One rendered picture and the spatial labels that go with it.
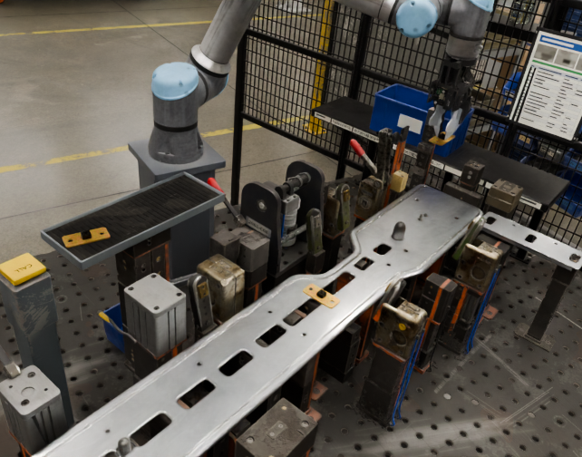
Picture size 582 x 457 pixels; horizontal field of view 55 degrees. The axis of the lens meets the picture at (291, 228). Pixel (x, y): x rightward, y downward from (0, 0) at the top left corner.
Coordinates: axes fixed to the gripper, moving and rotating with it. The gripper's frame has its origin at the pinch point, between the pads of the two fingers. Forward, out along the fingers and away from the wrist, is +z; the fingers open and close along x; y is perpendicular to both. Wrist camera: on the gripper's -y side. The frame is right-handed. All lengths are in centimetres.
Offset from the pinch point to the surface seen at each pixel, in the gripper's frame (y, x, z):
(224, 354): 74, -3, 26
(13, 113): -48, -345, 127
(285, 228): 35.4, -20.4, 23.6
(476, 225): 7.0, 17.0, 16.7
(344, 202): 17.7, -14.7, 20.6
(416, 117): -35.8, -24.4, 14.4
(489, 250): 5.8, 21.9, 22.5
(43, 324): 95, -30, 22
